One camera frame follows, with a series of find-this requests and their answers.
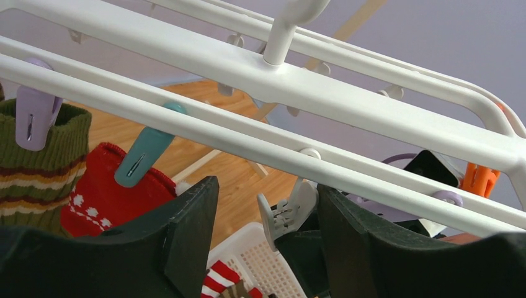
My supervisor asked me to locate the purple hanger clip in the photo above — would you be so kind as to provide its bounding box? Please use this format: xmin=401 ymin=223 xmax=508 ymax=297
xmin=347 ymin=189 xmax=465 ymax=224
xmin=14 ymin=57 xmax=64 ymax=152

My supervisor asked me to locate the white centre laundry basket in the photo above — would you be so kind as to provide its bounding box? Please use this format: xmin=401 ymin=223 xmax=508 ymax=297
xmin=207 ymin=222 xmax=306 ymax=298

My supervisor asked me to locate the white plastic clip hanger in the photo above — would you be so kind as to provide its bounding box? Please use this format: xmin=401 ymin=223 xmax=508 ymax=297
xmin=1 ymin=1 xmax=525 ymax=237

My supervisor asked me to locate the orange hanger clip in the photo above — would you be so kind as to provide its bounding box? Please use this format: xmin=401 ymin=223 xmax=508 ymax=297
xmin=459 ymin=102 xmax=507 ymax=200
xmin=440 ymin=233 xmax=481 ymax=245

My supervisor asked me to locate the red christmas sock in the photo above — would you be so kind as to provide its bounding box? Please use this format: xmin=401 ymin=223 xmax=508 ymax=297
xmin=60 ymin=142 xmax=192 ymax=237

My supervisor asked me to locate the olive green striped sock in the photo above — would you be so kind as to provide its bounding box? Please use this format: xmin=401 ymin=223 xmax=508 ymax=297
xmin=1 ymin=99 xmax=92 ymax=238

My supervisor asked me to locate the teal hanger clip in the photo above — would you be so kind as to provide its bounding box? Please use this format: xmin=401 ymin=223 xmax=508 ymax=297
xmin=114 ymin=127 xmax=176 ymax=188

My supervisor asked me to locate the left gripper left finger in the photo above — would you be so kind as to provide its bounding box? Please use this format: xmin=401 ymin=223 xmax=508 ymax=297
xmin=1 ymin=176 xmax=219 ymax=297

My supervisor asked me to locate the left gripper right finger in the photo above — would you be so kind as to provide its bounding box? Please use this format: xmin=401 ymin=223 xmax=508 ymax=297
xmin=318 ymin=185 xmax=525 ymax=297

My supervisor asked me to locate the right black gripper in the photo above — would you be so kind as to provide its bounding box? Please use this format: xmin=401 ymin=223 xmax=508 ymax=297
xmin=274 ymin=211 xmax=330 ymax=297

